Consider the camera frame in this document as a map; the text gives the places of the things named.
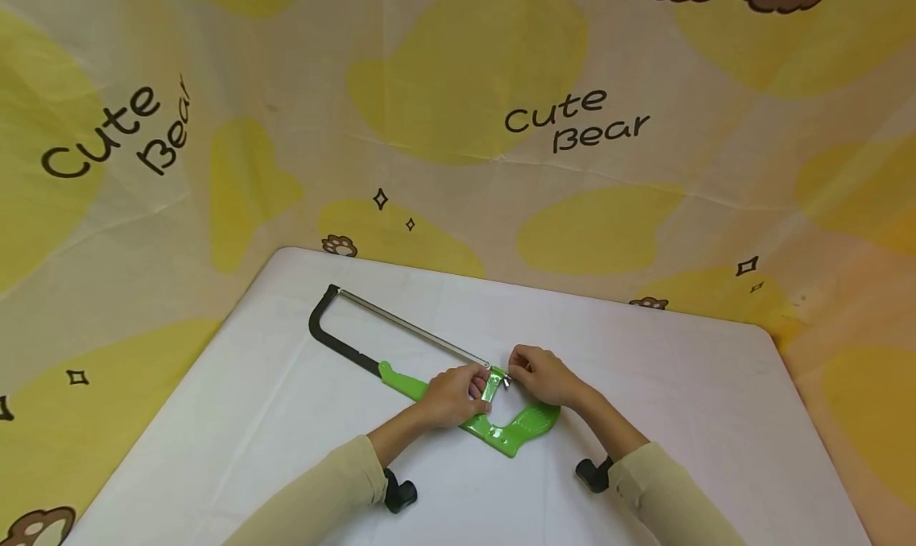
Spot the person's left hand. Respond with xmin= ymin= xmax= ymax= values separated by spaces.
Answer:
xmin=417 ymin=363 xmax=495 ymax=430

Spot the person's right hand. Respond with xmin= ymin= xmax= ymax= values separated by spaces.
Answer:
xmin=507 ymin=344 xmax=589 ymax=409

